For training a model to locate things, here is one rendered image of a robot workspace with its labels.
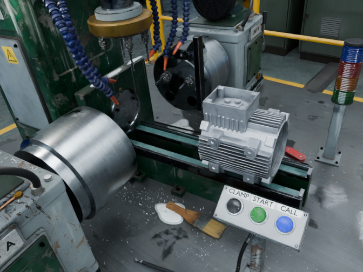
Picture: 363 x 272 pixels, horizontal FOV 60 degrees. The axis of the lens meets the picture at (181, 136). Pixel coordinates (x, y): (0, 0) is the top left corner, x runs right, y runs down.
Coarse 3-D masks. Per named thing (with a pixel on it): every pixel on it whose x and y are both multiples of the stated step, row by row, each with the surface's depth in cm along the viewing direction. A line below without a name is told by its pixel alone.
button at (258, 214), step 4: (256, 208) 60; (260, 208) 60; (252, 212) 60; (256, 212) 60; (260, 212) 59; (264, 212) 59; (252, 216) 60; (256, 216) 59; (260, 216) 59; (264, 216) 59; (256, 220) 59; (260, 220) 59; (264, 220) 59
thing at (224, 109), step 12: (216, 96) 88; (228, 96) 88; (240, 96) 86; (252, 96) 83; (204, 108) 83; (216, 108) 81; (228, 108) 79; (240, 108) 77; (252, 108) 81; (204, 120) 85; (216, 120) 83; (228, 120) 81; (240, 120) 79; (240, 132) 81
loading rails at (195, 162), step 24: (144, 144) 107; (168, 144) 111; (192, 144) 105; (144, 168) 109; (168, 168) 102; (192, 168) 95; (288, 168) 91; (312, 168) 89; (192, 192) 102; (216, 192) 96; (264, 192) 85; (288, 192) 84
